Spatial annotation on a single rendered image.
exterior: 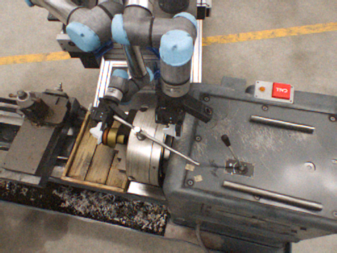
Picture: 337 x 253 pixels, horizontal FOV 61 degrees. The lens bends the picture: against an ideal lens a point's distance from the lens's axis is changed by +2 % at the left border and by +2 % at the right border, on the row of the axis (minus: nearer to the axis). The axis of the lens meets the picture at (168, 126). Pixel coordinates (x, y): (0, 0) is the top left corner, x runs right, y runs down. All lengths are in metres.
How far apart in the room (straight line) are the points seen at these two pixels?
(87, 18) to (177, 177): 0.63
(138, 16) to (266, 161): 0.59
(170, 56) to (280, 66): 2.23
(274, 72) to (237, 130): 1.82
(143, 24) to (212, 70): 1.97
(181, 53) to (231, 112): 0.44
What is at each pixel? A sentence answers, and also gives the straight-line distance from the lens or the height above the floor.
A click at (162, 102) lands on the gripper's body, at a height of 1.48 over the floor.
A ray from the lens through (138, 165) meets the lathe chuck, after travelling 1.03.
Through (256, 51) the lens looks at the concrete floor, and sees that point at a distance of 2.89.
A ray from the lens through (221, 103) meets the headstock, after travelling 1.04.
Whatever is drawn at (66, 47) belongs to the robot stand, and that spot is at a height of 1.06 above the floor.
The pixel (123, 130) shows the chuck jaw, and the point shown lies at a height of 1.13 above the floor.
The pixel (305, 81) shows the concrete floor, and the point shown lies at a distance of 2.80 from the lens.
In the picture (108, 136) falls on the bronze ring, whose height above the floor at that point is 1.12.
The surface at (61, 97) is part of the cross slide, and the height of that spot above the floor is 0.95.
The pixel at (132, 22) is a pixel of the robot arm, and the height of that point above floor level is 1.62.
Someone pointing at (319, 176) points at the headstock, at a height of 1.25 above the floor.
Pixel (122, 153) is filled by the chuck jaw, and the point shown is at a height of 1.10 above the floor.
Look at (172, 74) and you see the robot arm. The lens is 0.68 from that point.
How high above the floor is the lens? 2.14
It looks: 64 degrees down
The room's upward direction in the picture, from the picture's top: 7 degrees counter-clockwise
